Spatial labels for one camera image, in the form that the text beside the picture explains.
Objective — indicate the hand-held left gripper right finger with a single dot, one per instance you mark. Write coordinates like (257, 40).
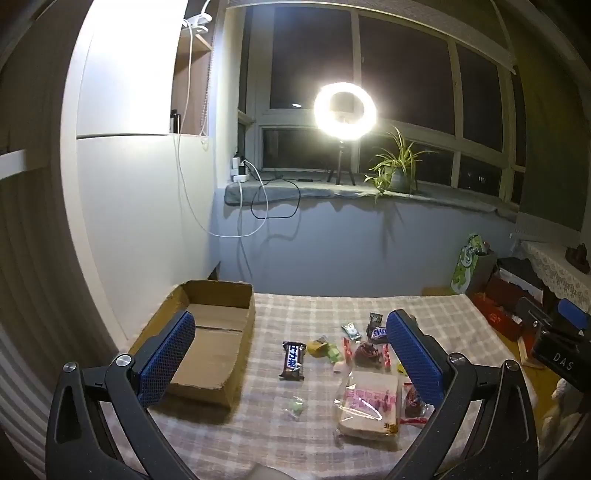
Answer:
(415, 360)

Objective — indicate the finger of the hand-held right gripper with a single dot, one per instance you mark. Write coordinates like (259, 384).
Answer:
(575, 314)
(563, 357)

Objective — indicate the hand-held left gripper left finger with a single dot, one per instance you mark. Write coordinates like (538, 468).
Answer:
(171, 360)

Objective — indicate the cardboard box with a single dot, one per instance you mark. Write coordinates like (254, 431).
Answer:
(212, 350)

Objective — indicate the pink wafer packet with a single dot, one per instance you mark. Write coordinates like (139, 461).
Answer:
(367, 406)

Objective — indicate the yellow egg snack packet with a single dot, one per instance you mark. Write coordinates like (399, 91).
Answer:
(317, 347)

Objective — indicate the beige cloth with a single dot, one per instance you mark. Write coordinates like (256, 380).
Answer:
(561, 401)

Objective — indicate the brown chocolate bar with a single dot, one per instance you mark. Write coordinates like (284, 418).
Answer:
(292, 361)
(377, 332)

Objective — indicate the lace cloth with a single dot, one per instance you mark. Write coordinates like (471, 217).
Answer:
(549, 263)

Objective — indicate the dark figurine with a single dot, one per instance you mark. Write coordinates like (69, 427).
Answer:
(579, 256)

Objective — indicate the small dark snack packet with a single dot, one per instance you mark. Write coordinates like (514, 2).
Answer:
(375, 318)

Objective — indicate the small green snack packet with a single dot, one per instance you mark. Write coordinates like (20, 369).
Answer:
(351, 331)

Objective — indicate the black box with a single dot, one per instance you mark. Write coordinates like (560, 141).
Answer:
(517, 270)

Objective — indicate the red box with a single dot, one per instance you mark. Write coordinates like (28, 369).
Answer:
(496, 318)

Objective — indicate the dark carton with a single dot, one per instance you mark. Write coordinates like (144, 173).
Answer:
(485, 272)

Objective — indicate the green printed bag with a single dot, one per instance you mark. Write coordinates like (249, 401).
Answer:
(464, 267)

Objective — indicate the checked tablecloth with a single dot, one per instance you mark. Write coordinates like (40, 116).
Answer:
(277, 424)

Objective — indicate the small pale green candy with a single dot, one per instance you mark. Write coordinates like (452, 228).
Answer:
(294, 407)

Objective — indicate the grey curtain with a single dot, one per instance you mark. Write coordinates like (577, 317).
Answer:
(549, 161)

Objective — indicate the white cabinet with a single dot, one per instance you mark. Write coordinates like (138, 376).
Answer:
(129, 184)

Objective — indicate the potted spider plant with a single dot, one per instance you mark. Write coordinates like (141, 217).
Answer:
(398, 177)

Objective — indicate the white power strip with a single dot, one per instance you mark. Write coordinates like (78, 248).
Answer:
(239, 175)

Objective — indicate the black tripod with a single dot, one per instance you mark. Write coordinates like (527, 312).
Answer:
(340, 161)

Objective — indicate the large window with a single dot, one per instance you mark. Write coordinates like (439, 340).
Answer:
(455, 115)

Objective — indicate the white clip lamp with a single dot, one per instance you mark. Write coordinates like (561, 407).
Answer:
(198, 19)

